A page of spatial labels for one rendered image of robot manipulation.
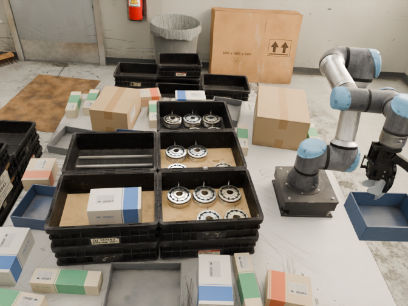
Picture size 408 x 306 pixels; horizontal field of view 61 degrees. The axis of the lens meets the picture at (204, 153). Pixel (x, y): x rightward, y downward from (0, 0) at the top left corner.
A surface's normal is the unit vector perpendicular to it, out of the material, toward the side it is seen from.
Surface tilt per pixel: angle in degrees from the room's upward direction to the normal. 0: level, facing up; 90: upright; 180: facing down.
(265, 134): 90
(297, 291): 0
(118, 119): 90
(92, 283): 0
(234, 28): 81
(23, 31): 90
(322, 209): 90
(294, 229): 0
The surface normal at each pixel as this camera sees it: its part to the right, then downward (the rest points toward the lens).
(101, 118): -0.11, 0.61
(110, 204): 0.07, -0.79
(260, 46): 0.04, 0.43
